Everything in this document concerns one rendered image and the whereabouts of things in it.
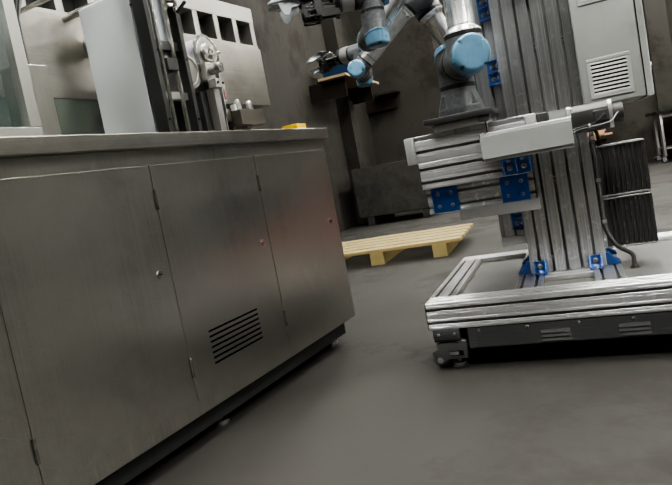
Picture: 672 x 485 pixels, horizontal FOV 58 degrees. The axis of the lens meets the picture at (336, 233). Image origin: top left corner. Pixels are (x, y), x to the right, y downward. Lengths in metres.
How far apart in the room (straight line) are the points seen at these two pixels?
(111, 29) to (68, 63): 0.23
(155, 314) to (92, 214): 0.32
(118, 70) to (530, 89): 1.41
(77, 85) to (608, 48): 1.82
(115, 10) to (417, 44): 7.90
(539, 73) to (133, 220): 1.41
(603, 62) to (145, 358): 1.64
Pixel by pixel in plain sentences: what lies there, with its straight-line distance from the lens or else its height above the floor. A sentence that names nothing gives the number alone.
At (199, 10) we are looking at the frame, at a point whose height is 1.58.
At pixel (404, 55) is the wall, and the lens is 9.95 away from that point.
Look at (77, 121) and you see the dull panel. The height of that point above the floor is 1.06.
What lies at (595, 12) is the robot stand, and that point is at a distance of 2.22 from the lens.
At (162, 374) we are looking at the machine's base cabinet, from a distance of 1.72.
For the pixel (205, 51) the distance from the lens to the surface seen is 2.47.
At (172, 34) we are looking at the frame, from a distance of 2.23.
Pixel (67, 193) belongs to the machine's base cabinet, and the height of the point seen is 0.77.
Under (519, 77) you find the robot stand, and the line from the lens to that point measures 2.24.
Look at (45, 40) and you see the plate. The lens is 2.44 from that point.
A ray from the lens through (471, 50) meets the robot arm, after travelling 1.95.
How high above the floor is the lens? 0.69
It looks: 5 degrees down
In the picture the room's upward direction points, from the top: 11 degrees counter-clockwise
